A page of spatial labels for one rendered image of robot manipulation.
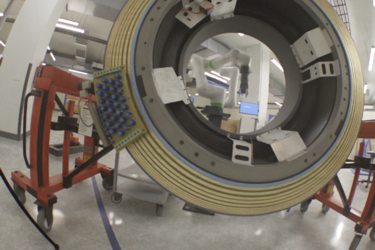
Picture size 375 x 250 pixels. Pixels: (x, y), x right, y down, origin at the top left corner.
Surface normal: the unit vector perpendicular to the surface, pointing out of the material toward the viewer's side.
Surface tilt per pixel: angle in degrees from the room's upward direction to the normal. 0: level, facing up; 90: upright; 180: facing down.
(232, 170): 90
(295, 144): 61
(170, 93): 75
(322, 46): 104
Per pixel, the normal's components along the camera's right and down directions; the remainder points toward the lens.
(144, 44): -0.06, -0.10
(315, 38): -0.57, 0.09
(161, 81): 0.47, -0.25
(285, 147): -0.22, -0.60
